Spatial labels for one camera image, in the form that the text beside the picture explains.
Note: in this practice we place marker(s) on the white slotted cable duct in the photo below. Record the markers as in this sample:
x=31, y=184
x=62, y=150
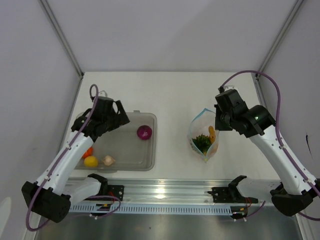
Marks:
x=162, y=209

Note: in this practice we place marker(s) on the aluminium frame post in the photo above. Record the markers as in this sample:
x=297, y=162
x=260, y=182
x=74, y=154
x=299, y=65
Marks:
x=45, y=5
x=283, y=31

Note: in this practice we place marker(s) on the grey translucent plastic bin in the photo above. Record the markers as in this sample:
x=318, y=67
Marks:
x=129, y=151

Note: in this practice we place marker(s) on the aluminium front rail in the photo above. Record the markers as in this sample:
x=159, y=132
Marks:
x=177, y=191

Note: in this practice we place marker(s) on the orange toy pineapple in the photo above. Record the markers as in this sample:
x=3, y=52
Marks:
x=202, y=142

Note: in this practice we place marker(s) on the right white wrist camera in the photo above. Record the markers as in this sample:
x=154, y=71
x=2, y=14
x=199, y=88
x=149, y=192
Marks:
x=226, y=88

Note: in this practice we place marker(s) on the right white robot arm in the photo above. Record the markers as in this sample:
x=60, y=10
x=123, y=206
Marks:
x=297, y=187

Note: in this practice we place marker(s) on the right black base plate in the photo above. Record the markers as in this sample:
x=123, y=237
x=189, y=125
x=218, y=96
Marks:
x=229, y=195

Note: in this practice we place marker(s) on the right aluminium frame post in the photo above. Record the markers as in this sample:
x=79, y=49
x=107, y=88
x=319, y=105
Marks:
x=283, y=31

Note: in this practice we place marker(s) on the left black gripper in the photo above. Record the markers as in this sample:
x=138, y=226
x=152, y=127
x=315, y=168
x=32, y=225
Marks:
x=123, y=116

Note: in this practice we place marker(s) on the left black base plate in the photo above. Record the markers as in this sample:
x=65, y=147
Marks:
x=115, y=193

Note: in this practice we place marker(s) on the clear zip top bag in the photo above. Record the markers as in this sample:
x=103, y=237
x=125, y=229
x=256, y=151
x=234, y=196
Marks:
x=200, y=125

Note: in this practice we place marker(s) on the beige toy garlic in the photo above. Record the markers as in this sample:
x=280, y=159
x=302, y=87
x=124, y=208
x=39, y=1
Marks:
x=108, y=160

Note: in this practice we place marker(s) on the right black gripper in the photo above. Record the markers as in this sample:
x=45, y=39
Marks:
x=218, y=125

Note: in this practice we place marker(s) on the yellow toy lemon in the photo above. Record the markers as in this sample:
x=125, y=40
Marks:
x=91, y=162

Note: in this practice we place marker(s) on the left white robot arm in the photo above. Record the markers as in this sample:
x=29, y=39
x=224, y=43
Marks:
x=47, y=196

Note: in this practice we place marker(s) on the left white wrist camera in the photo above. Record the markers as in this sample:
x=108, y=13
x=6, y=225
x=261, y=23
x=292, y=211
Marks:
x=103, y=93

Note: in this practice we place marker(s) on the purple toy onion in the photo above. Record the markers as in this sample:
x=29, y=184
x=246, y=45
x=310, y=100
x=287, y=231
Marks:
x=144, y=132

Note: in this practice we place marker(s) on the orange toy carrot pieces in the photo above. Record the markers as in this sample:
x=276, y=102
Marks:
x=212, y=138

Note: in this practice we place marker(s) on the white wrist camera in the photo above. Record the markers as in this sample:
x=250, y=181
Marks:
x=226, y=88
x=103, y=93

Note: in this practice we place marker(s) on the left aluminium frame post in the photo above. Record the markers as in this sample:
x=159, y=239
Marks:
x=45, y=5

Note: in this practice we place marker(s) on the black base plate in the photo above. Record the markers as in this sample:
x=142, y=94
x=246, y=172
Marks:
x=229, y=195
x=115, y=193

